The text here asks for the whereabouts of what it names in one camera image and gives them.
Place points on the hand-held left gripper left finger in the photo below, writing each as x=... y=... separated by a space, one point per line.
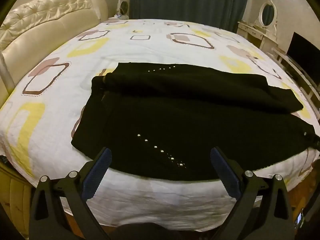
x=100 y=170

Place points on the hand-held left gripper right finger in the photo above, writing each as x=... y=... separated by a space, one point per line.
x=226 y=175

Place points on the black pants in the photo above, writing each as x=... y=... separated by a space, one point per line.
x=190 y=115

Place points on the white television stand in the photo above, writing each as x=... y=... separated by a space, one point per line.
x=297 y=73

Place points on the printed bed sheet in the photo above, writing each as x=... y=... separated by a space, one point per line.
x=155 y=47

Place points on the black television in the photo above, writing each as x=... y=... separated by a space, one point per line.
x=303 y=55

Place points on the white dressing table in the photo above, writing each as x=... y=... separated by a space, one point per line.
x=252 y=33

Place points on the cream tufted headboard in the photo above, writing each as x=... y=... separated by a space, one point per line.
x=45 y=22

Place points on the small white fan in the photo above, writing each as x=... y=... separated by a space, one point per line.
x=123 y=8

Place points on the oval white vanity mirror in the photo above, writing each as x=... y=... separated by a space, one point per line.
x=268 y=13

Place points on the teal curtain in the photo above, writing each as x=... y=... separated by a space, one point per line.
x=190 y=2

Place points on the cream padded bed frame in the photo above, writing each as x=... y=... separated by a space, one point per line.
x=15 y=195

